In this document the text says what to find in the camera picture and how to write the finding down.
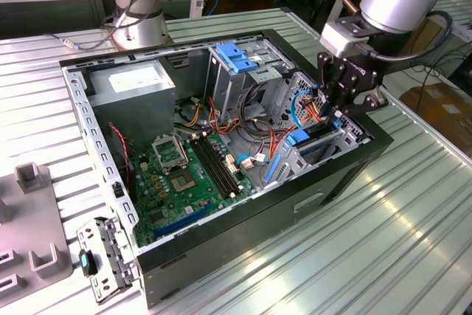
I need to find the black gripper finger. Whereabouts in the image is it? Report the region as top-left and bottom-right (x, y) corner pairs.
(316, 51), (348, 123)
(337, 89), (389, 119)

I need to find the orange power wire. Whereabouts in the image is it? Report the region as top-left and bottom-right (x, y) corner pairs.
(299, 93), (331, 121)

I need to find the hard disk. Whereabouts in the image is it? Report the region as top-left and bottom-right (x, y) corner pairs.
(264, 118), (342, 185)

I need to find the silver disk bay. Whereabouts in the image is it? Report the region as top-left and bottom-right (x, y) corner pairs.
(257, 115), (372, 190)

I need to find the labelled cardboard box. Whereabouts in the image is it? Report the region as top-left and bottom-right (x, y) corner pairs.
(400, 84), (472, 146)

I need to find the silver metal drive cage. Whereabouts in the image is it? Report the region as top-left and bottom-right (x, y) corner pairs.
(204, 40), (296, 120)

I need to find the blue plastic drive latch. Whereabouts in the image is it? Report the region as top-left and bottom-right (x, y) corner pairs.
(217, 42), (259, 75)

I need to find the metal slat side table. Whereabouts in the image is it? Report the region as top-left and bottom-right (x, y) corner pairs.
(423, 0), (472, 69)

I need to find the black RAM slot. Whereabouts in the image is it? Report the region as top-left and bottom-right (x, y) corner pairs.
(201, 136), (241, 193)
(191, 138), (232, 198)

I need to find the black PC case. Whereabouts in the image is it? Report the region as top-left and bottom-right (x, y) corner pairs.
(58, 28), (395, 311)

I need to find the metal socket cover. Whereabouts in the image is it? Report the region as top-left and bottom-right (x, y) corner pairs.
(152, 136), (189, 173)

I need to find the CPU socket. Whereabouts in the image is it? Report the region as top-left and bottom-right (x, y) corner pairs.
(169, 169), (197, 194)

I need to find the green motherboard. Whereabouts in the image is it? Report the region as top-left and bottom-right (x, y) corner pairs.
(128, 132), (259, 248)

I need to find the grey power supply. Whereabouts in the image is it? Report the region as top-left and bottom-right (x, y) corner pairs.
(86, 60), (177, 150)

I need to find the long blue expansion slot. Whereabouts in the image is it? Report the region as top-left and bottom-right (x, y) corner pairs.
(153, 202), (215, 238)

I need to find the grey parts rack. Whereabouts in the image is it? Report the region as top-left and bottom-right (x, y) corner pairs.
(0, 162), (77, 303)

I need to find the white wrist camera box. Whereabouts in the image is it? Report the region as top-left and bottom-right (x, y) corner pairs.
(319, 15), (373, 58)

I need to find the blue data wire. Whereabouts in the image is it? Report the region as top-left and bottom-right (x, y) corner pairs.
(290, 89), (314, 130)

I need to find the black camera cable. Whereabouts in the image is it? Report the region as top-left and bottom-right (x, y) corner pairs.
(355, 10), (454, 63)

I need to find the white connector blue wire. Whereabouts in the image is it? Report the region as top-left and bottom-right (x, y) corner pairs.
(235, 152), (267, 173)

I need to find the red orange wire bundle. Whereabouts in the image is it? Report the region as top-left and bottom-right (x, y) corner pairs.
(208, 97), (292, 161)

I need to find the yellow wire bundle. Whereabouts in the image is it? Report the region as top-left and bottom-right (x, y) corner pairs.
(182, 103), (204, 128)

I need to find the red black twisted wire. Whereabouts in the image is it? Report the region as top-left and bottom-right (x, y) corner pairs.
(108, 125), (132, 183)

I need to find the black cable metal plug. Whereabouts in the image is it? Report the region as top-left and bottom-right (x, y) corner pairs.
(47, 0), (119, 51)

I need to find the silver card bracket latch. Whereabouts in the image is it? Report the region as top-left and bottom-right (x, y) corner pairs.
(75, 217), (141, 305)

